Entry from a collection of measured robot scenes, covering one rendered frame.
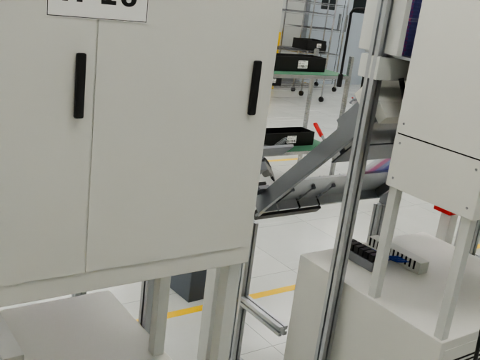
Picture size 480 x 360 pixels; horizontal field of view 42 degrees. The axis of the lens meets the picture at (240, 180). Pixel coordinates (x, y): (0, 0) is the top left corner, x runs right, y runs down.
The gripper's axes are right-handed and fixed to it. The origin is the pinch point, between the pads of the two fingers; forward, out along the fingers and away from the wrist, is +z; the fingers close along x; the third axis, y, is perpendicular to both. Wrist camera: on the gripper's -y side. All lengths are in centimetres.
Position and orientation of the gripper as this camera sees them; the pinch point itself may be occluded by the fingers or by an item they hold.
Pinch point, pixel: (263, 181)
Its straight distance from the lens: 264.0
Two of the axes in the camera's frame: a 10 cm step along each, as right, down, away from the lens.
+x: -8.2, 0.7, -5.7
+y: -4.8, 4.5, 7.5
